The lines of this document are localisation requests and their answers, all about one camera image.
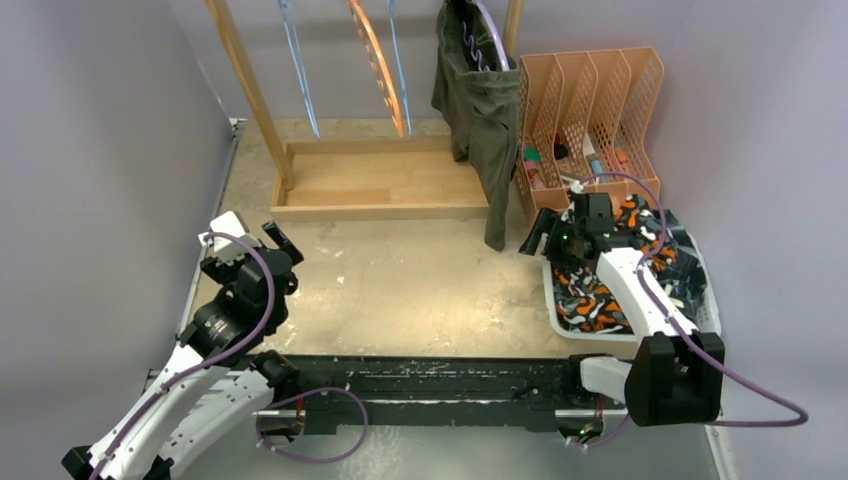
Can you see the orange camouflage shorts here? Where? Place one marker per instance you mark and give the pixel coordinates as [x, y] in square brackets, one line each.
[584, 304]

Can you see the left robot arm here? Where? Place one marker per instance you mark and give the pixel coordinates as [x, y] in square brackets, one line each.
[198, 395]

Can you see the white blue marker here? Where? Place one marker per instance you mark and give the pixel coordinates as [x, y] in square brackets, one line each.
[579, 163]

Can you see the orange file organizer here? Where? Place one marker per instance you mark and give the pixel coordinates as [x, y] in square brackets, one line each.
[609, 94]

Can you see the white plastic basket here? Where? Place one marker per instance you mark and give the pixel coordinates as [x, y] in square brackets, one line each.
[708, 319]

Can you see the olive green shorts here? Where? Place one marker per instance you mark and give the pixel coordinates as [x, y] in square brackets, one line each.
[482, 112]

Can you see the green pink small item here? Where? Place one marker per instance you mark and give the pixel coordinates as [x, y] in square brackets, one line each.
[532, 164]

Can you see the wooden clothes rack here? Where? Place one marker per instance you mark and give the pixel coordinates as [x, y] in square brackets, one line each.
[353, 179]

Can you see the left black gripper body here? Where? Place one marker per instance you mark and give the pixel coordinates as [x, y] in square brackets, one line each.
[240, 261]

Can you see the lavender wavy hanger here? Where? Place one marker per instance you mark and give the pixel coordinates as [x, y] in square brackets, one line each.
[476, 10]

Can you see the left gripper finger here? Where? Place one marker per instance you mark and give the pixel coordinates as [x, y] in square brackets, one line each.
[286, 260]
[274, 232]

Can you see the dark shark print shorts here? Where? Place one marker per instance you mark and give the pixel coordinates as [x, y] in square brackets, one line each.
[679, 269]

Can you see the orange hanger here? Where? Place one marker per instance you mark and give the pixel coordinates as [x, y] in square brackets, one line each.
[378, 64]

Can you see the light blue wire hanger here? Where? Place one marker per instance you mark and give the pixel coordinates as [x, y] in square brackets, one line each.
[290, 28]

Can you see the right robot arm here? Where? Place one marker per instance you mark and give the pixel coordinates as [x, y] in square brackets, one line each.
[674, 377]

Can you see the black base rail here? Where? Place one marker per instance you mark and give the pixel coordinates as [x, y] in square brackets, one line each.
[538, 395]

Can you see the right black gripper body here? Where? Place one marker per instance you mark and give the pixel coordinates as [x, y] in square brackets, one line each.
[560, 244]

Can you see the black red small item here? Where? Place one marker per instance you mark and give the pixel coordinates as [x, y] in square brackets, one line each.
[560, 148]

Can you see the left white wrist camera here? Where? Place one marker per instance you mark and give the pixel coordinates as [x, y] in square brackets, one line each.
[226, 236]

